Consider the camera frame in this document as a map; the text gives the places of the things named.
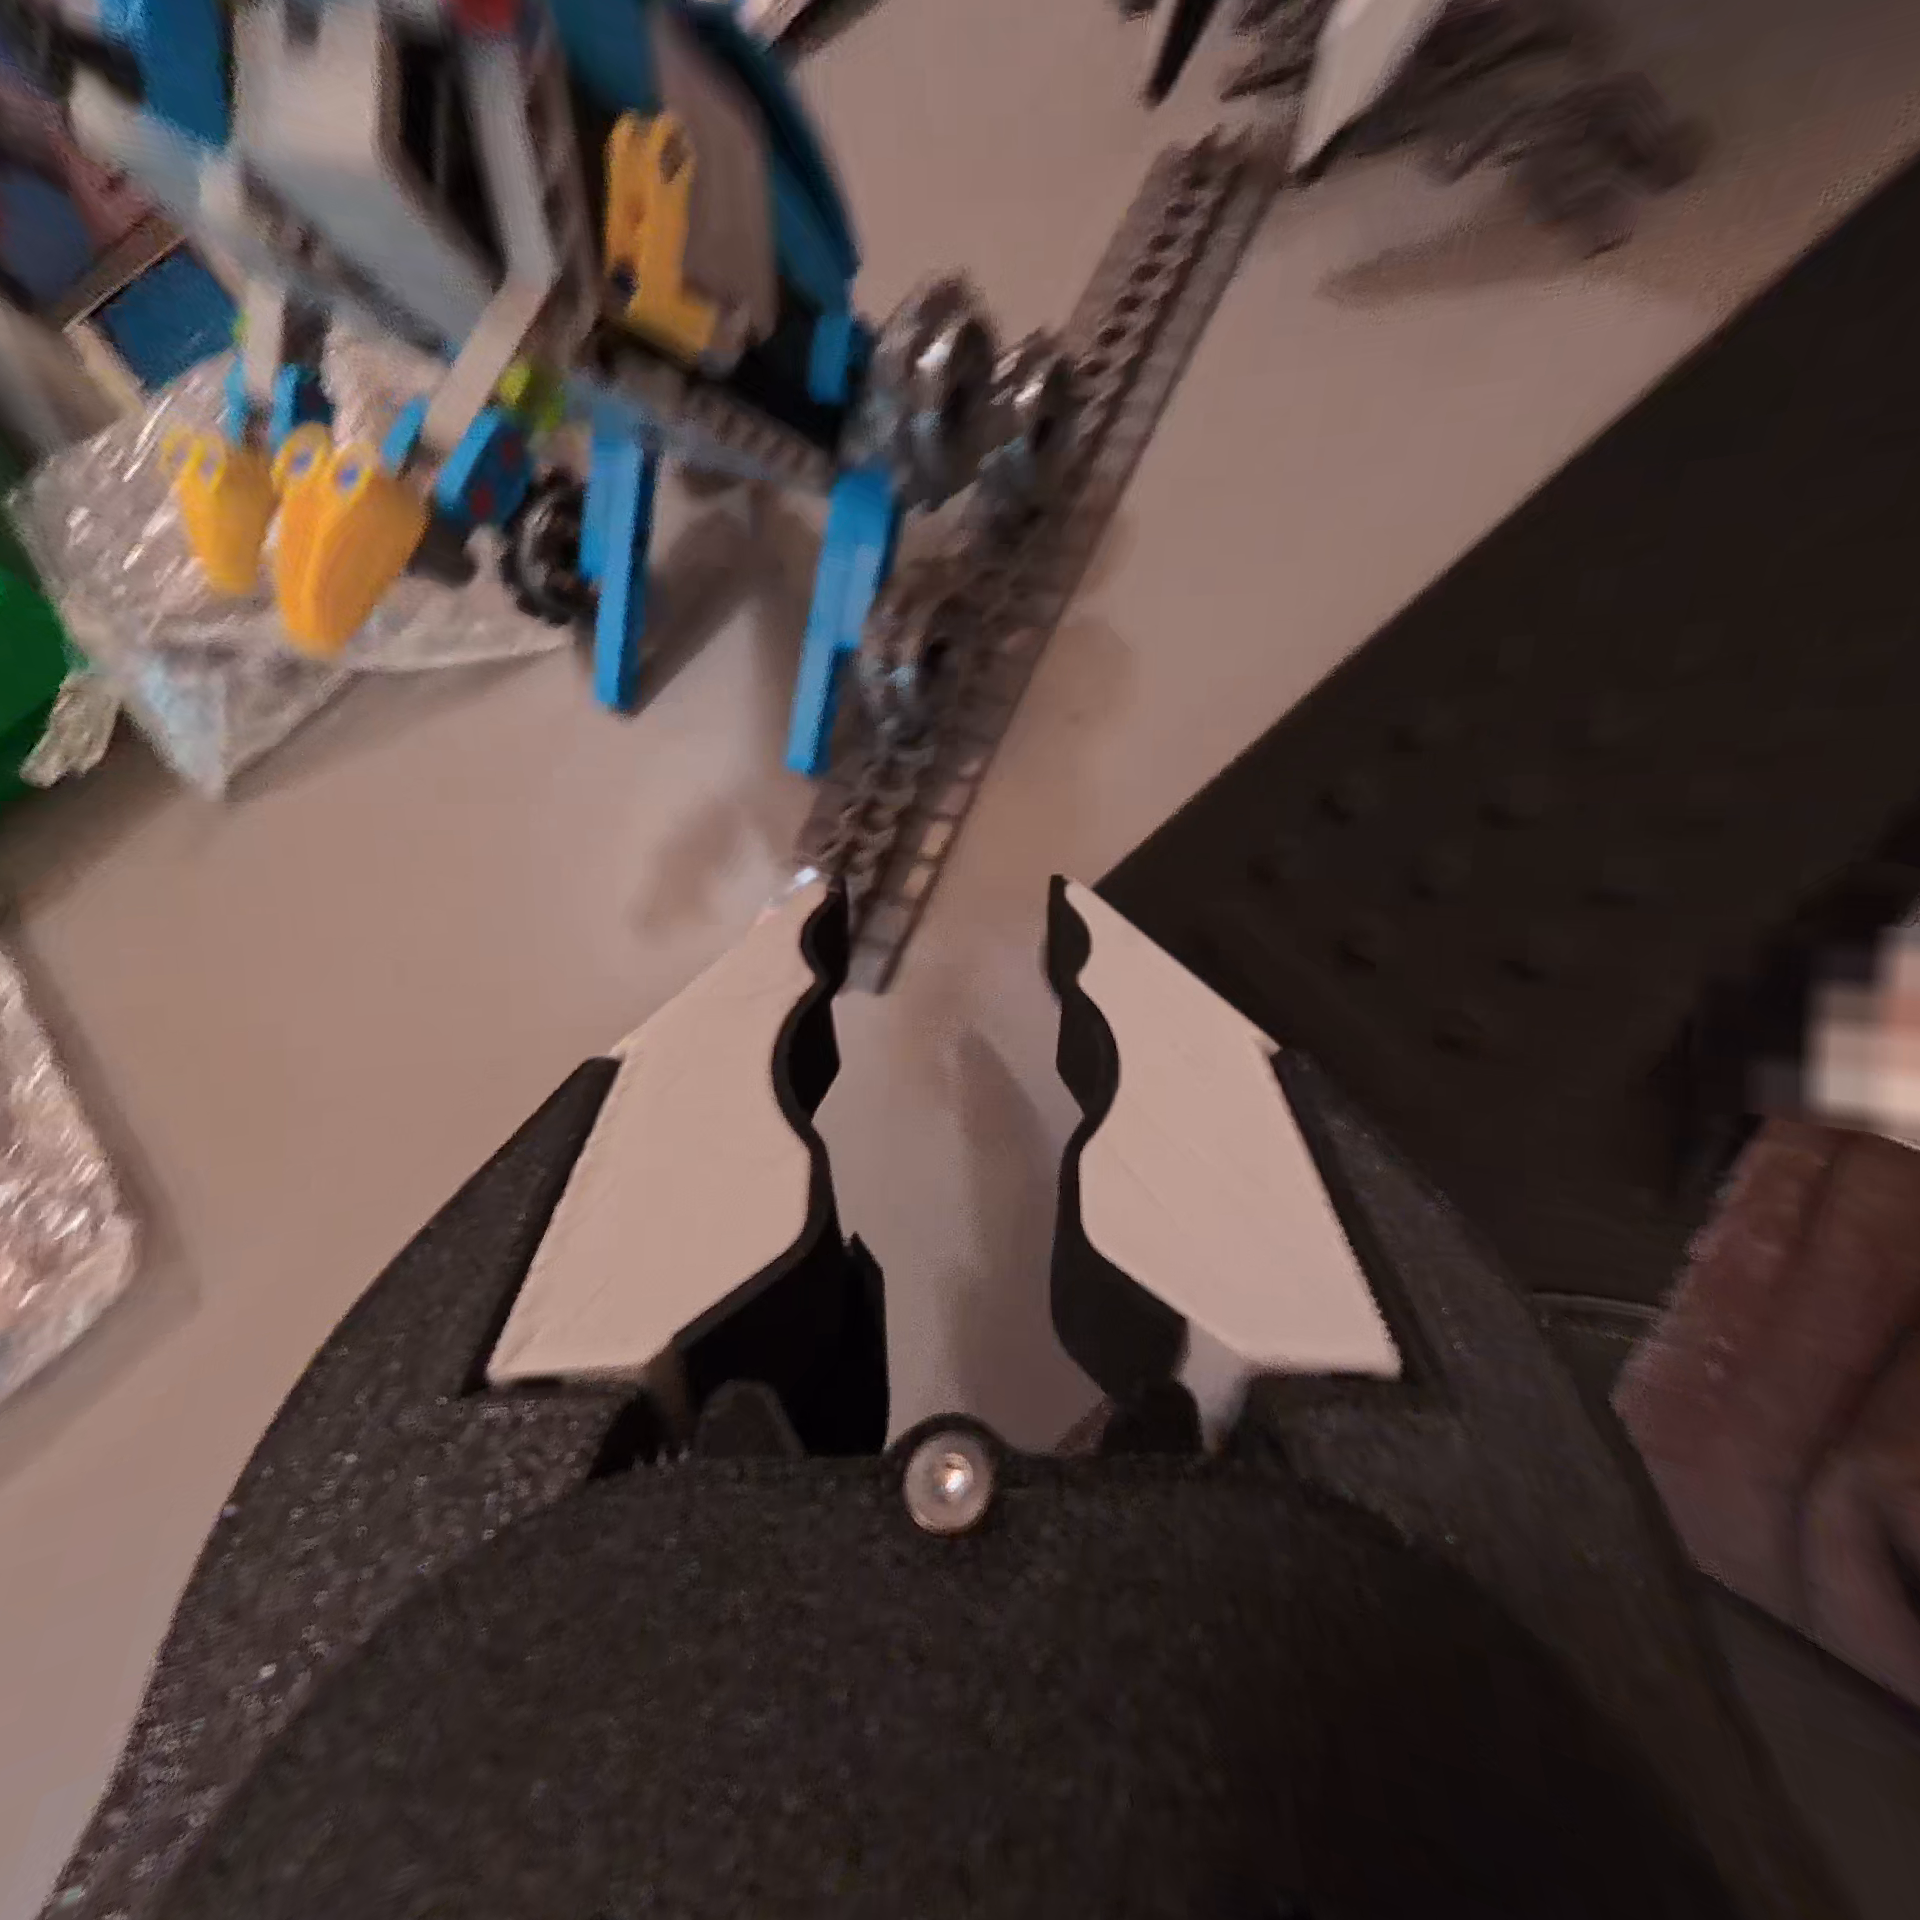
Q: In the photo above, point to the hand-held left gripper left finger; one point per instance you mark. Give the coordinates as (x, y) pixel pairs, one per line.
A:
(690, 1184)

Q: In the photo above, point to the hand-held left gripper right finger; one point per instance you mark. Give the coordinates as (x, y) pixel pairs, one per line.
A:
(1214, 1184)

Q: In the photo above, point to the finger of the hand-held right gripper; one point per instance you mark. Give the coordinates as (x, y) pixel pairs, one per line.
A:
(1366, 61)

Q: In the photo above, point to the pile of grey track links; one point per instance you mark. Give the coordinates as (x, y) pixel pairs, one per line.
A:
(1499, 119)

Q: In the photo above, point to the blue toy robot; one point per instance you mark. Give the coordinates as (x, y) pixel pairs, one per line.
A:
(525, 225)

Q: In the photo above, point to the grey desk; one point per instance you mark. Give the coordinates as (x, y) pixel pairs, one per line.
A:
(375, 1050)

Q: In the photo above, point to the black perforated pad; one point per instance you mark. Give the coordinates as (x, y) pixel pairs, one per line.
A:
(1576, 750)

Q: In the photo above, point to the bubble wrap bag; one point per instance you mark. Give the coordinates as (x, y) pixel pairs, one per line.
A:
(53, 1184)
(181, 661)

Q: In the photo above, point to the green plastic bin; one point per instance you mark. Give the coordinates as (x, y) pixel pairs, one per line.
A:
(30, 675)

